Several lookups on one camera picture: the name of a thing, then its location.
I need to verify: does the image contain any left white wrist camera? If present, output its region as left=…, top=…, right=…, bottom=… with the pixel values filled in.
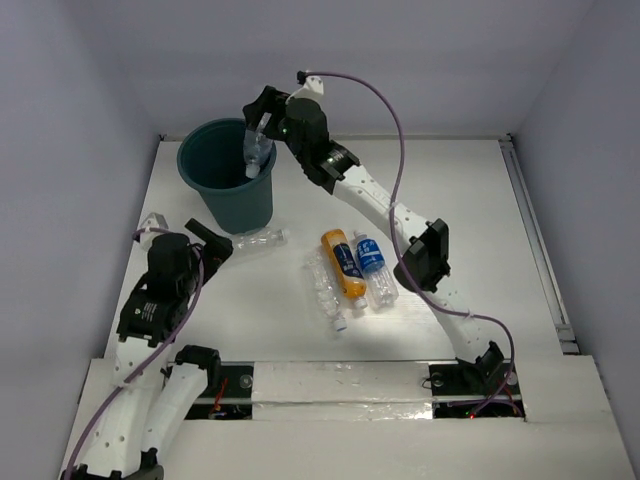
left=139, top=212, right=168, bottom=230

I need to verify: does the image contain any clear bottle white cap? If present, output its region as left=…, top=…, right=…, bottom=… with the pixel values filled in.
left=243, top=113, right=273, bottom=179

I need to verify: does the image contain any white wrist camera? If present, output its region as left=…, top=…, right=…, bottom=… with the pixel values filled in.
left=139, top=212, right=168, bottom=230
left=290, top=71, right=324, bottom=103

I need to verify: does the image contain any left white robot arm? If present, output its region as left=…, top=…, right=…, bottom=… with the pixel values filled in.
left=61, top=219, right=233, bottom=479

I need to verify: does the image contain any blue label bottle white cap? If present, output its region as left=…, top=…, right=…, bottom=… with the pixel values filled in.
left=354, top=231, right=399, bottom=308

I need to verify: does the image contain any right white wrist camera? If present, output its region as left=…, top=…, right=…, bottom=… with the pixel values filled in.
left=290, top=71, right=324, bottom=103

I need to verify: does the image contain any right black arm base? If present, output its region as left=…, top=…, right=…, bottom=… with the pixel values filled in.
left=421, top=341, right=525, bottom=419

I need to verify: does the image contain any dark green plastic bin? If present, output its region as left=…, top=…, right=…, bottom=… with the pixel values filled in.
left=177, top=118, right=277, bottom=234

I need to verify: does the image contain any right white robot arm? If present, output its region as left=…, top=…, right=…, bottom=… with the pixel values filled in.
left=242, top=86, right=504, bottom=392

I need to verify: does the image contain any orange juice bottle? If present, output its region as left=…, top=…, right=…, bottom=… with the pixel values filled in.
left=321, top=229, right=368, bottom=310

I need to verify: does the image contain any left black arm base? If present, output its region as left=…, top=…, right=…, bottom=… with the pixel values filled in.
left=161, top=363, right=254, bottom=421

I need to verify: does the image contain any crumpled clear bottle blue cap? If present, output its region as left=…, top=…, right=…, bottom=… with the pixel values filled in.
left=304, top=249, right=347, bottom=333

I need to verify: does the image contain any small clear bottle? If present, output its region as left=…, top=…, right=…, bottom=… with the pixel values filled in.
left=232, top=228, right=288, bottom=253

